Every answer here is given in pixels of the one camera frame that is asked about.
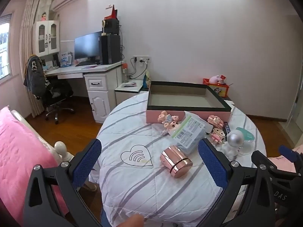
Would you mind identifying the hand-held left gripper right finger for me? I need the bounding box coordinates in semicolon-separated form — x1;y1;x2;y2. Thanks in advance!
198;138;276;227

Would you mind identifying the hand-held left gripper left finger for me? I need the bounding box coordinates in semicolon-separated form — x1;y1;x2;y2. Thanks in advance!
23;138;103;227

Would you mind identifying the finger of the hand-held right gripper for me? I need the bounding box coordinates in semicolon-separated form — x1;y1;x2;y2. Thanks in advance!
269;145;303;178
251;150;268;168

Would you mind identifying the white astronaut figure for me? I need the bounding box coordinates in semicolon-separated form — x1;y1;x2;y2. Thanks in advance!
221;131;247;160

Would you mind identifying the rose gold cylinder case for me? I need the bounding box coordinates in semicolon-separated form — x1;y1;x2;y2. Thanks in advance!
166;146;193;178

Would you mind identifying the face mask packet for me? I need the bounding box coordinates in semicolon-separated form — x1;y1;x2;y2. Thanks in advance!
171;111;212;155

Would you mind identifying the pink building block toy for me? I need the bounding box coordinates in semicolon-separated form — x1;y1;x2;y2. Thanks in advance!
207;115;226;146

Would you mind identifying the pig doll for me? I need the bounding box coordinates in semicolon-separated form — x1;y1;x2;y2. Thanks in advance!
158;111;183;136

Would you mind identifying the pink box with dark rim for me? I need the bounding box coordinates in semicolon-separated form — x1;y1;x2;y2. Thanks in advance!
146;81;232;124

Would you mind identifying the pink bed blanket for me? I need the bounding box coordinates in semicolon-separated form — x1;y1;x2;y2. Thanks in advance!
0;106;71;220

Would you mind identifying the red storage box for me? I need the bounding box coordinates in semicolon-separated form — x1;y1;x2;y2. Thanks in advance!
202;78;231;98

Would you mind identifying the small white side table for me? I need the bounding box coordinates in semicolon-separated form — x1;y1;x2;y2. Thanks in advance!
114;80;145;107

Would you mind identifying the black office chair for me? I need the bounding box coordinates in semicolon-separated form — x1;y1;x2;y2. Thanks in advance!
23;55;75;124

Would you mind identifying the white desk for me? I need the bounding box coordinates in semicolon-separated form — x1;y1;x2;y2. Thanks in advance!
44;61;123;123

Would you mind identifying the bottle with orange cap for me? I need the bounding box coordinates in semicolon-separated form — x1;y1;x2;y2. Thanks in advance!
122;63;129;83

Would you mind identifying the yellow blue snack bag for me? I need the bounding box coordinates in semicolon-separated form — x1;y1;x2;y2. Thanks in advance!
143;70;152;91

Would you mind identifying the dark printed jacket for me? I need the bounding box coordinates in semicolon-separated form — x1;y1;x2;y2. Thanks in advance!
23;55;46;100

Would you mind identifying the blue white box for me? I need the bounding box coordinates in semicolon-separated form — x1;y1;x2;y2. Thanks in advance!
60;52;72;67

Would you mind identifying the black computer tower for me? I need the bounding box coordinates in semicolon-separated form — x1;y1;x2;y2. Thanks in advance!
101;34;121;65

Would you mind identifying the black computer monitor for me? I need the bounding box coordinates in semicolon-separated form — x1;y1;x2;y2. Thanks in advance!
74;31;103;64

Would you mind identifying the white hutch cabinet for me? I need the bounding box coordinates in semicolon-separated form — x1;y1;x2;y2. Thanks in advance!
32;19;61;57

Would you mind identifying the black speaker box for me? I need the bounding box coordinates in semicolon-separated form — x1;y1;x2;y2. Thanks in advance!
104;19;119;35

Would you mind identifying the window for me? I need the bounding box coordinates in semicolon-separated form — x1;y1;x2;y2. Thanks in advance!
0;14;12;79

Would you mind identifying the beige curtain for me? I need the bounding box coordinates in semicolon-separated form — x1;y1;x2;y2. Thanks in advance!
19;0;51;117

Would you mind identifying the red paper box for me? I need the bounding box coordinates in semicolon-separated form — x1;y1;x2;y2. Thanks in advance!
105;5;118;20

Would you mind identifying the white bed frame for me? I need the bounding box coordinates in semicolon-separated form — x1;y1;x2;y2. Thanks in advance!
11;110;75;165

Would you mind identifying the black power cable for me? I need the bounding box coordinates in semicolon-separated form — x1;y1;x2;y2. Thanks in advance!
129;59;148;79

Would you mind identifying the white wall outlet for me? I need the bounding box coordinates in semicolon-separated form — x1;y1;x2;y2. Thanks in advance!
133;55;152;64

